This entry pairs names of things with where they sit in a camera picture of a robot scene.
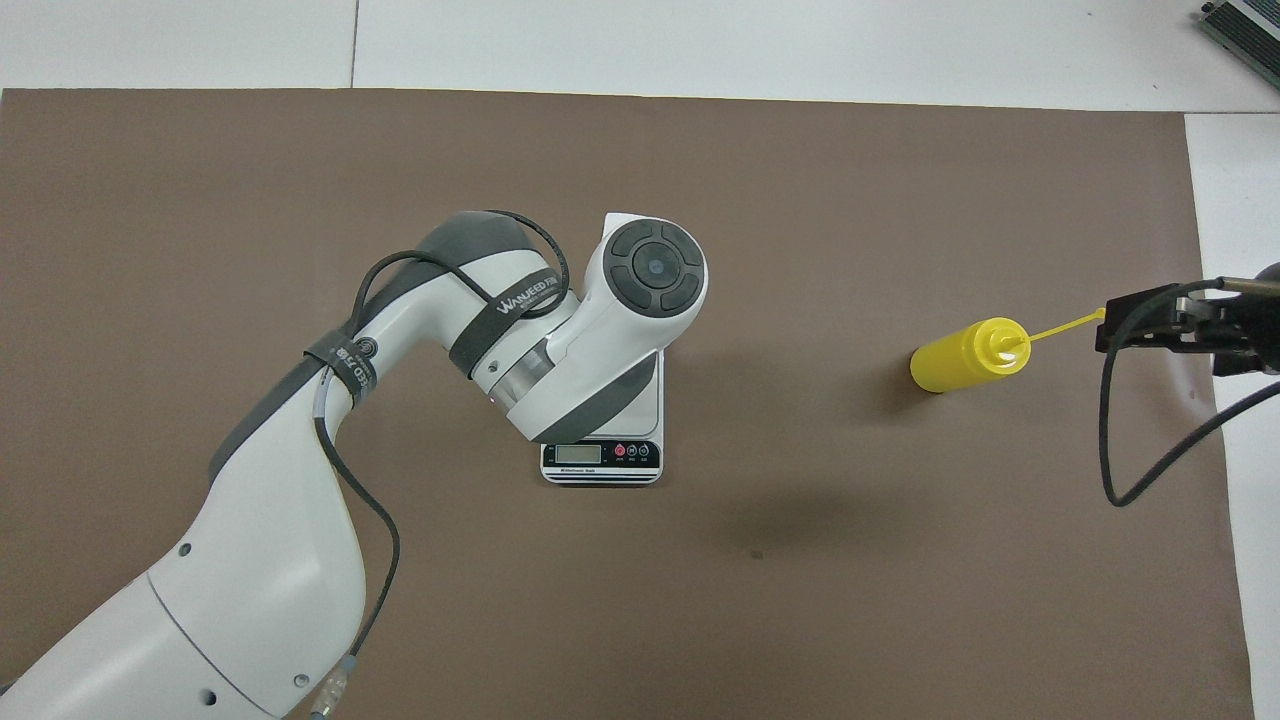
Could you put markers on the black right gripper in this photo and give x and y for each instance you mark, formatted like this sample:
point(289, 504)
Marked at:
point(1245, 335)

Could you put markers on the yellow squeeze bottle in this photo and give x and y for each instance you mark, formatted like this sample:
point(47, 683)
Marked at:
point(955, 362)

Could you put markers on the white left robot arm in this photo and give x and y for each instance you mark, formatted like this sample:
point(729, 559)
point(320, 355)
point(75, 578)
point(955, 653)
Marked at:
point(260, 560)

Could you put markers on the silver digital kitchen scale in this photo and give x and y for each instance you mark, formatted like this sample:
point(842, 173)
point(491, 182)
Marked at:
point(600, 460)

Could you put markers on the brown table mat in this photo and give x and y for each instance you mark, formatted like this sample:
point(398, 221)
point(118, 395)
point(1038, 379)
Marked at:
point(900, 200)

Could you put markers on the grey metal device box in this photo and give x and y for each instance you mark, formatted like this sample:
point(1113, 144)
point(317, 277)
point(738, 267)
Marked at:
point(1245, 30)

